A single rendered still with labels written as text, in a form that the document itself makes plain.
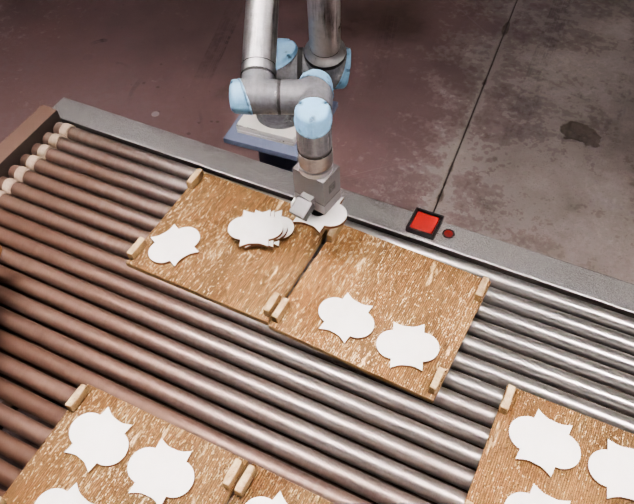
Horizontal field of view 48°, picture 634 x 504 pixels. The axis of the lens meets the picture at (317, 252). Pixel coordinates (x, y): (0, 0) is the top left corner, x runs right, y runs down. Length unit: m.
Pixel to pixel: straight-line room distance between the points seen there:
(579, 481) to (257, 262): 0.87
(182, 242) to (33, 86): 2.40
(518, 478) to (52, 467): 0.94
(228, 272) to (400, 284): 0.42
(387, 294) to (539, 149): 1.90
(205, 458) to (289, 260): 0.53
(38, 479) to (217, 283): 0.58
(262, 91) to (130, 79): 2.46
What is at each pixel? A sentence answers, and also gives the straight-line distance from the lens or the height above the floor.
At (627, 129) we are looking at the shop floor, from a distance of 3.67.
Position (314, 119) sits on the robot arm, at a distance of 1.42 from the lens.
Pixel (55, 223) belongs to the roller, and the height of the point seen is 0.91.
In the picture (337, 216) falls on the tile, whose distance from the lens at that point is 1.63.
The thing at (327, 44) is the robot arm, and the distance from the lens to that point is 1.95.
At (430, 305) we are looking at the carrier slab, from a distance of 1.67.
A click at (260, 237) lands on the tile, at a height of 0.97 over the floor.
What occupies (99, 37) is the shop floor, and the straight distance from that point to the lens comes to 4.31.
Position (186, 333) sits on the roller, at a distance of 1.69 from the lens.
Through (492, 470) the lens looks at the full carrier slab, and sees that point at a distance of 1.50.
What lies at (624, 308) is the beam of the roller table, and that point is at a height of 0.91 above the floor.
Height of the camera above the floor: 2.32
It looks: 52 degrees down
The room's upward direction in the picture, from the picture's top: 4 degrees counter-clockwise
